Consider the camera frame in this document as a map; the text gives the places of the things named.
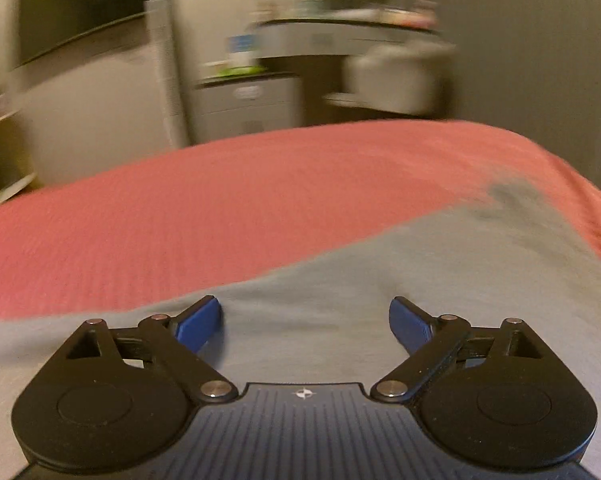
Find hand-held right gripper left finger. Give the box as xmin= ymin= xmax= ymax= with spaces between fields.
xmin=59 ymin=296 xmax=238 ymax=405

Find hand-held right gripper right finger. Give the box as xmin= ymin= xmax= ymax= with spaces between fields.
xmin=369 ymin=296 xmax=545 ymax=405

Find grey knit pants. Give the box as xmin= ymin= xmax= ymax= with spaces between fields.
xmin=0 ymin=172 xmax=601 ymax=466

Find pink ribbed blanket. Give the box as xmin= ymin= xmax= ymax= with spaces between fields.
xmin=0 ymin=120 xmax=601 ymax=326

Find grey drawer cabinet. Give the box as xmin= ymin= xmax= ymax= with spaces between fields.
xmin=195 ymin=72 xmax=302 ymax=143

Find white tower appliance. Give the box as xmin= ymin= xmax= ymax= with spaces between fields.
xmin=144 ymin=0 xmax=190 ymax=149

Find green packet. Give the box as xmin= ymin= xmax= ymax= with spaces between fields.
xmin=203 ymin=60 xmax=269 ymax=79

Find blue box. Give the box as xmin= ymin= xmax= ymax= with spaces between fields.
xmin=227 ymin=34 xmax=257 ymax=54

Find black wall television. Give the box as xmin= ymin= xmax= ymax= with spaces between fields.
xmin=14 ymin=0 xmax=160 ymax=67

